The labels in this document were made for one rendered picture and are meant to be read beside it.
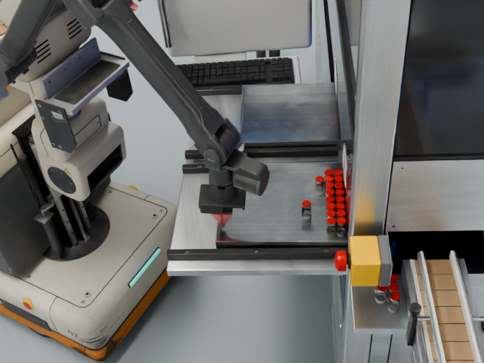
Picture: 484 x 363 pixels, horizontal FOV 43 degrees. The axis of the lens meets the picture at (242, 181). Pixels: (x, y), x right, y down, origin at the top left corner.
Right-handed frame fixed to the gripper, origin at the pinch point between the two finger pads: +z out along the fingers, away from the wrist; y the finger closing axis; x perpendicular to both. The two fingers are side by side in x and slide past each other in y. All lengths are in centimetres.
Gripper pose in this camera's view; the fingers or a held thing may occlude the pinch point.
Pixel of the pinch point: (222, 222)
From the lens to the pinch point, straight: 143.3
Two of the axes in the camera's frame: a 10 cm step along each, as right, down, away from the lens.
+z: -0.2, 7.1, 7.0
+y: 10.0, 0.4, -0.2
